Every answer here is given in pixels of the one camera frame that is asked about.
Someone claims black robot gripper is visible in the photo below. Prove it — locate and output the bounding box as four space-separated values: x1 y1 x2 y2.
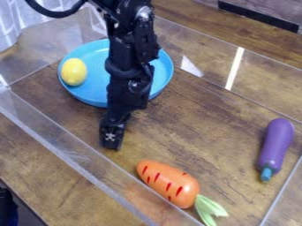
97 73 156 151

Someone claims orange toy carrot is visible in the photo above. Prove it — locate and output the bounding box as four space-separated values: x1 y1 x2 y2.
136 160 228 226

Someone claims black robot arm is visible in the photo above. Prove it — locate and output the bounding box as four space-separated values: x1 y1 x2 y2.
89 0 160 149

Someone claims blue round plate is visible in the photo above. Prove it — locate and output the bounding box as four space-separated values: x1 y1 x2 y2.
56 39 173 108

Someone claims yellow toy lemon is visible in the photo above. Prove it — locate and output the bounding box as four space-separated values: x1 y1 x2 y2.
60 58 87 87

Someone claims purple toy eggplant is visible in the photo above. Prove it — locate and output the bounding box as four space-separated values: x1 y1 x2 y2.
256 118 295 182

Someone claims dark wooden bar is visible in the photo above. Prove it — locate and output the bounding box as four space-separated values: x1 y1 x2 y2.
218 0 299 34

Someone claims clear acrylic tray wall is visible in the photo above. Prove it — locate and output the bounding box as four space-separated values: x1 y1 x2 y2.
0 87 203 226

